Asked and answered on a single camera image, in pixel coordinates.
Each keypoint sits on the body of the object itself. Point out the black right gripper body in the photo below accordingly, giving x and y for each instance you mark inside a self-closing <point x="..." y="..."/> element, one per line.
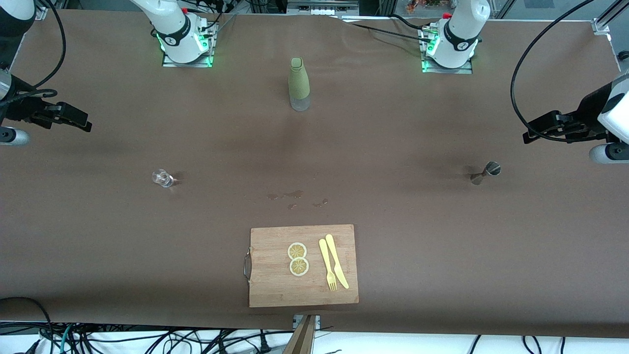
<point x="20" y="106"/>

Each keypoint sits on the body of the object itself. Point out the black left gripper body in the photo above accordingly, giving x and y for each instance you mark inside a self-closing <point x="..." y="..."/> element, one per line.
<point x="588" y="109"/>

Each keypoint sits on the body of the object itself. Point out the steel jigger measuring cup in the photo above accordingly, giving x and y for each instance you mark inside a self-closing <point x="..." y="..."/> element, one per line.
<point x="486" y="172"/>

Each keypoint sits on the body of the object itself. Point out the clear glass cup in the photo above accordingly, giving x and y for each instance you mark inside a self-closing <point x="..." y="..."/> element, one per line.
<point x="162" y="177"/>

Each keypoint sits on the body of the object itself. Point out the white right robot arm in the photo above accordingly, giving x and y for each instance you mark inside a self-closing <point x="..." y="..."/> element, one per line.
<point x="172" y="29"/>

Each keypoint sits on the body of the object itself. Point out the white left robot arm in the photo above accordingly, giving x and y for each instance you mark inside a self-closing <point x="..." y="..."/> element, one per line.
<point x="459" y="34"/>

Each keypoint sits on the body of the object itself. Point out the brown table cover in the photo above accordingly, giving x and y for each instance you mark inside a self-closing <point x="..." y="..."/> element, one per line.
<point x="147" y="246"/>

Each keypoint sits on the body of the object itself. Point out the green sleeved glass bottle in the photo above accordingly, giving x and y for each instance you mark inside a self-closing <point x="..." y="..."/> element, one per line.
<point x="299" y="81"/>

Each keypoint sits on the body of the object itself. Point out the yellow plastic knife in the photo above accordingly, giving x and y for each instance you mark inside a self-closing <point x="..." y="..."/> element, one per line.
<point x="336" y="260"/>

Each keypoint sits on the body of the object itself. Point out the yellow plastic fork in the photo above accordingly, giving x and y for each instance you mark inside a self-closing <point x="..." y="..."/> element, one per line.
<point x="327" y="265"/>

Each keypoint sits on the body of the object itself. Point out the lemon slice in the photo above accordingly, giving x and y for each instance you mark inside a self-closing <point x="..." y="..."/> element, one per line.
<point x="299" y="266"/>
<point x="297" y="250"/>

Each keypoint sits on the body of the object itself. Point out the wooden cutting board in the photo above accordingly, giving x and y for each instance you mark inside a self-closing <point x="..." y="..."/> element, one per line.
<point x="275" y="285"/>

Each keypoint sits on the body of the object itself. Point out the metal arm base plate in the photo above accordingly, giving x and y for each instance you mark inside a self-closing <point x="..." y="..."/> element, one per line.
<point x="204" y="59"/>
<point x="467" y="69"/>

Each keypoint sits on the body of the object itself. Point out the aluminium frame corner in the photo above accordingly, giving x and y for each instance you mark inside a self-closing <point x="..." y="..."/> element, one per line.
<point x="607" y="19"/>

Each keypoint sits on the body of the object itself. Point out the metal bracket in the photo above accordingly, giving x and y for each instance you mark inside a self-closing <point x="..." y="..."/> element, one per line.
<point x="317" y="319"/>

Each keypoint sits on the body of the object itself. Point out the wooden post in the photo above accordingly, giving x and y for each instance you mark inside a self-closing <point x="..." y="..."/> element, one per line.
<point x="300" y="341"/>

